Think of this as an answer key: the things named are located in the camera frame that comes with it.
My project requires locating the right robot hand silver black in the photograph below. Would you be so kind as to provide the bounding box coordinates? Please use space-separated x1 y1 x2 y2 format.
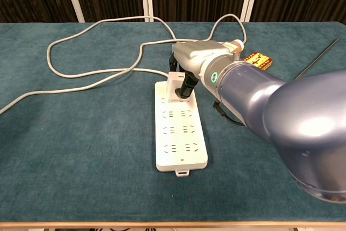
169 40 235 100

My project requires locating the white plug adapter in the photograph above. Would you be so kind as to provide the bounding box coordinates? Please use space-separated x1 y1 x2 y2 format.
167 71 188 102

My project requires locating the white power strip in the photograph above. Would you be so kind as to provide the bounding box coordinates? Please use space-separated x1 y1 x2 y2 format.
154 81 209 179

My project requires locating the red yellow printed box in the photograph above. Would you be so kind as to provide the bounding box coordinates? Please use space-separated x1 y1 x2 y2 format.
243 51 274 71

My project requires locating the dark metal rod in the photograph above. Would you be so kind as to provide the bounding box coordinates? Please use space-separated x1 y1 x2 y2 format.
294 38 340 80

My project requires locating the teal table mat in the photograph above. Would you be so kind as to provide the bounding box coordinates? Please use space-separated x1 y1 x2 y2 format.
0 21 346 222

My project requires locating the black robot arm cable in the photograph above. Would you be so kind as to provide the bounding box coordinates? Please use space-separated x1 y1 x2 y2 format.
213 101 245 127

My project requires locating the white power strip cable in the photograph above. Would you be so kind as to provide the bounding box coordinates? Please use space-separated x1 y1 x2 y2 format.
0 14 247 115

